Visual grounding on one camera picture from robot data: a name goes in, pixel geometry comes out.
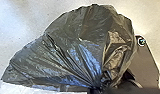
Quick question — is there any shiny base bolt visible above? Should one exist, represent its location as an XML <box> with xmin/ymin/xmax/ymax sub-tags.
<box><xmin>136</xmin><ymin>36</ymin><xmax>148</xmax><ymax>48</ymax></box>

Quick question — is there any black trash bag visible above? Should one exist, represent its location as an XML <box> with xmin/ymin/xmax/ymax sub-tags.
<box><xmin>0</xmin><ymin>3</ymin><xmax>140</xmax><ymax>94</ymax></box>

